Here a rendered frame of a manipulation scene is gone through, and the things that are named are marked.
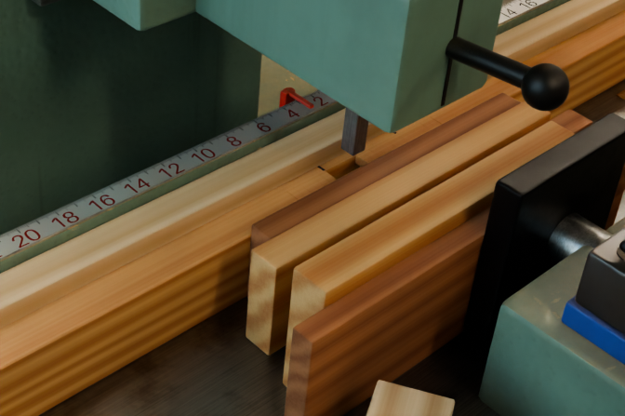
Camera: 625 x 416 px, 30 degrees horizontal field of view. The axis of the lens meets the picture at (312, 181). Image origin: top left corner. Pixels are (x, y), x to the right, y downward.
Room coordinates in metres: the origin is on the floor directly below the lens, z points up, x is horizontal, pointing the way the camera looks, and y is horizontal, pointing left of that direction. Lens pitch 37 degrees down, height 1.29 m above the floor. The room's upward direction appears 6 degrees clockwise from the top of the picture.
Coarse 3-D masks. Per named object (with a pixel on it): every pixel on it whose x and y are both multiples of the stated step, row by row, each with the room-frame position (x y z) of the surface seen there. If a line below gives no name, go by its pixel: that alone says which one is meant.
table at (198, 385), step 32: (608, 96) 0.64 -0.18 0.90; (224, 320) 0.40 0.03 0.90; (160, 352) 0.38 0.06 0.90; (192, 352) 0.38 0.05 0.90; (224, 352) 0.38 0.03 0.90; (256, 352) 0.38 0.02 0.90; (448, 352) 0.40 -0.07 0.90; (480, 352) 0.40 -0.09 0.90; (96, 384) 0.35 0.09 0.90; (128, 384) 0.36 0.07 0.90; (160, 384) 0.36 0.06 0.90; (192, 384) 0.36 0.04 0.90; (224, 384) 0.36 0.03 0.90; (256, 384) 0.36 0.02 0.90; (416, 384) 0.37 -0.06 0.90; (448, 384) 0.38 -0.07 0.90; (480, 384) 0.38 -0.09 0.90
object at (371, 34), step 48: (240, 0) 0.49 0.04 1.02; (288, 0) 0.47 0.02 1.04; (336, 0) 0.45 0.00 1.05; (384, 0) 0.43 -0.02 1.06; (432, 0) 0.44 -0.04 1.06; (480, 0) 0.46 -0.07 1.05; (288, 48) 0.47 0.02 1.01; (336, 48) 0.45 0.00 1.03; (384, 48) 0.43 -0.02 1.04; (432, 48) 0.44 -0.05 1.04; (336, 96) 0.45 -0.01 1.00; (384, 96) 0.43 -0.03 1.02; (432, 96) 0.44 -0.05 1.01
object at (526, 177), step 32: (608, 128) 0.46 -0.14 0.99; (544, 160) 0.43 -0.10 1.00; (576, 160) 0.43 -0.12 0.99; (608, 160) 0.45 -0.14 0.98; (512, 192) 0.40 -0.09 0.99; (544, 192) 0.41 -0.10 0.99; (576, 192) 0.43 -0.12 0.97; (608, 192) 0.46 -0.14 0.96; (512, 224) 0.40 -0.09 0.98; (544, 224) 0.42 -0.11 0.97; (576, 224) 0.43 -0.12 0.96; (480, 256) 0.41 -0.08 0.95; (512, 256) 0.40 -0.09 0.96; (544, 256) 0.42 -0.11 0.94; (480, 288) 0.41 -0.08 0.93; (512, 288) 0.41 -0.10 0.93; (480, 320) 0.40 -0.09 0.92
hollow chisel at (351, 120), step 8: (352, 112) 0.48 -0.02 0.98; (344, 120) 0.48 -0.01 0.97; (352, 120) 0.48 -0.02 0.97; (360, 120) 0.48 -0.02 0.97; (344, 128) 0.48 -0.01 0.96; (352, 128) 0.48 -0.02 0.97; (360, 128) 0.48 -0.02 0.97; (344, 136) 0.48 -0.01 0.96; (352, 136) 0.48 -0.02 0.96; (360, 136) 0.48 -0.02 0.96; (344, 144) 0.48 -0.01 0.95; (352, 144) 0.48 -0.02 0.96; (360, 144) 0.48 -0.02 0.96; (352, 152) 0.48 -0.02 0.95; (360, 152) 0.48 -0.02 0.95
